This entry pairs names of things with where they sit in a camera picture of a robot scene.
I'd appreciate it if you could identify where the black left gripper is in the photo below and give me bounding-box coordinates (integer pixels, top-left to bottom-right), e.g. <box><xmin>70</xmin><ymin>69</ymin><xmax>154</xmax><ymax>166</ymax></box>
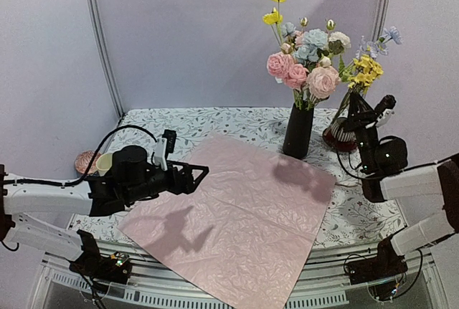
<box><xmin>124</xmin><ymin>160</ymin><xmax>209</xmax><ymax>204</ymax></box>

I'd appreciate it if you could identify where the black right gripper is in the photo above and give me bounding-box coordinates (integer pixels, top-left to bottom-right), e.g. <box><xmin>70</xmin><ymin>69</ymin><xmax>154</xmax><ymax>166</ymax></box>
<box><xmin>344</xmin><ymin>92</ymin><xmax>380</xmax><ymax>172</ymax></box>

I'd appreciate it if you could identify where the yellow small flower sprig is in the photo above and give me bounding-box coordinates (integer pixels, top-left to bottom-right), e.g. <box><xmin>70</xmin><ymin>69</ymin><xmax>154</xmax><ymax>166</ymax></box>
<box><xmin>331</xmin><ymin>53</ymin><xmax>384</xmax><ymax>125</ymax></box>

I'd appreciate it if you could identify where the small blue flower stem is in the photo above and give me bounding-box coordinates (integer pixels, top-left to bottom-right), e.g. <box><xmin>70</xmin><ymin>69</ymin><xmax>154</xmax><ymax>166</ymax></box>
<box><xmin>356</xmin><ymin>26</ymin><xmax>403</xmax><ymax>60</ymax></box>

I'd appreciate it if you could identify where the pink wrapping paper sheet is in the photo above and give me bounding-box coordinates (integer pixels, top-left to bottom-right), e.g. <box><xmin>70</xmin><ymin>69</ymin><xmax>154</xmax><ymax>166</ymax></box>
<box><xmin>119</xmin><ymin>133</ymin><xmax>336</xmax><ymax>308</ymax></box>

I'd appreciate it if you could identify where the white rose stem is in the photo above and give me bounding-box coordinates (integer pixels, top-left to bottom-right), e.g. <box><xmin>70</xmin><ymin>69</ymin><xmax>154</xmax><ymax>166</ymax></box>
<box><xmin>326</xmin><ymin>19</ymin><xmax>351</xmax><ymax>54</ymax></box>

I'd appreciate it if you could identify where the light blue hydrangea stem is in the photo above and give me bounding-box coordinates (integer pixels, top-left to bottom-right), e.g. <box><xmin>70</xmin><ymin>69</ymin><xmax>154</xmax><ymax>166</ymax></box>
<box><xmin>281</xmin><ymin>22</ymin><xmax>328</xmax><ymax>67</ymax></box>

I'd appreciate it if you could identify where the single pink carnation stem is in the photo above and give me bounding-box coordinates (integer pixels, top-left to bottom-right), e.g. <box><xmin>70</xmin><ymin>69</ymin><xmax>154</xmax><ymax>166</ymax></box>
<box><xmin>266</xmin><ymin>42</ymin><xmax>308</xmax><ymax>110</ymax></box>

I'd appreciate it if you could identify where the yellow poppy flower stem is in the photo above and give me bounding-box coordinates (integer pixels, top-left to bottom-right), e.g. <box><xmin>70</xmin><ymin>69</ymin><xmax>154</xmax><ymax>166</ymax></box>
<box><xmin>262</xmin><ymin>0</ymin><xmax>286</xmax><ymax>46</ymax></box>

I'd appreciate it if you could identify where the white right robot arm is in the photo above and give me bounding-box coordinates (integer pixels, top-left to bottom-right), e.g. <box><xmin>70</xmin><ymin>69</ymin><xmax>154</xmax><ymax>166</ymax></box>
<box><xmin>343</xmin><ymin>93</ymin><xmax>458</xmax><ymax>277</ymax></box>

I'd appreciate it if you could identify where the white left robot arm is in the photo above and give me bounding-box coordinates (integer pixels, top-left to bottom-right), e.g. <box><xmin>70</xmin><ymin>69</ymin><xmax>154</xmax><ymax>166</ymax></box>
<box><xmin>1</xmin><ymin>146</ymin><xmax>209</xmax><ymax>276</ymax></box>

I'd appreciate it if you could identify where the tall black vase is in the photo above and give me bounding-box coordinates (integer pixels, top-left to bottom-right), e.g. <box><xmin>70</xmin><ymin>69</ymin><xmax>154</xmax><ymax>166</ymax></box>
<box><xmin>282</xmin><ymin>105</ymin><xmax>314</xmax><ymax>160</ymax></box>

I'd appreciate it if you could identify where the striped ceramic cup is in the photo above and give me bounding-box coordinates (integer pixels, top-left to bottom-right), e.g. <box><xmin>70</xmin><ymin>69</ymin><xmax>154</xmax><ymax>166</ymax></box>
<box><xmin>330</xmin><ymin>117</ymin><xmax>356</xmax><ymax>143</ymax></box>

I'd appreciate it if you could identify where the red round saucer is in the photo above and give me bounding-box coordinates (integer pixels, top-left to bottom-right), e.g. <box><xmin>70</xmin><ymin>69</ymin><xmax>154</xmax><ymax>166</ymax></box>
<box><xmin>322</xmin><ymin>128</ymin><xmax>358</xmax><ymax>153</ymax></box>

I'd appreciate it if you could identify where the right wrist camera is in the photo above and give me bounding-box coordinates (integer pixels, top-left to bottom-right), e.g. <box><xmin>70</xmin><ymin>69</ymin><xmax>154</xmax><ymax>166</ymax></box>
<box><xmin>373</xmin><ymin>95</ymin><xmax>396</xmax><ymax>127</ymax></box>

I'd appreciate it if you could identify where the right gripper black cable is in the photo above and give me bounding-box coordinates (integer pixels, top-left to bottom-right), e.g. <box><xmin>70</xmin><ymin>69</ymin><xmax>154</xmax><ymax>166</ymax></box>
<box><xmin>336</xmin><ymin>133</ymin><xmax>459</xmax><ymax>183</ymax></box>

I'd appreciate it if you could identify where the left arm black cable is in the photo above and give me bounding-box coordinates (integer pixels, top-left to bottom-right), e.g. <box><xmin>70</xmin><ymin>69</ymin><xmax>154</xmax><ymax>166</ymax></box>
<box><xmin>0</xmin><ymin>124</ymin><xmax>158</xmax><ymax>188</ymax></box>

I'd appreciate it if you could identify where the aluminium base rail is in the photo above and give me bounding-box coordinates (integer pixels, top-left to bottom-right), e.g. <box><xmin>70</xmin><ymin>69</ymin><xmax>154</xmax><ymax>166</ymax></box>
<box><xmin>37</xmin><ymin>239</ymin><xmax>442</xmax><ymax>309</ymax></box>

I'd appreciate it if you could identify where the right aluminium frame post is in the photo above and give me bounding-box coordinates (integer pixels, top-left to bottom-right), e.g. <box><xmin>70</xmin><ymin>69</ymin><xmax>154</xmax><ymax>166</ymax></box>
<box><xmin>350</xmin><ymin>0</ymin><xmax>394</xmax><ymax>120</ymax></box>

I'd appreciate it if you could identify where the aluminium frame post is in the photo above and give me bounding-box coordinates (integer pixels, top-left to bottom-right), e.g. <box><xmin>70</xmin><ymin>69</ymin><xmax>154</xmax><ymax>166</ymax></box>
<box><xmin>87</xmin><ymin>0</ymin><xmax>126</xmax><ymax>119</ymax></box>
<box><xmin>350</xmin><ymin>0</ymin><xmax>394</xmax><ymax>120</ymax></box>

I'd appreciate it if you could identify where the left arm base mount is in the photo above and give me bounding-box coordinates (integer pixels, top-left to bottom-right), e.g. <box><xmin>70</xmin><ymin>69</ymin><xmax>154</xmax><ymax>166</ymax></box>
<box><xmin>69</xmin><ymin>229</ymin><xmax>132</xmax><ymax>285</ymax></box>

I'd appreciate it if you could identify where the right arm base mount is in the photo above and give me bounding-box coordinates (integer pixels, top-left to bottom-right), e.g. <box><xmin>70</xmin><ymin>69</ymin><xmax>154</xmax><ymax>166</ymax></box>
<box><xmin>344</xmin><ymin>235</ymin><xmax>408</xmax><ymax>285</ymax></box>

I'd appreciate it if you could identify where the left aluminium frame post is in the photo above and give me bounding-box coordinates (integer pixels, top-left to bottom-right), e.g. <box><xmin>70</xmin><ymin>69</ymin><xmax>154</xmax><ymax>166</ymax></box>
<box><xmin>87</xmin><ymin>0</ymin><xmax>126</xmax><ymax>119</ymax></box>

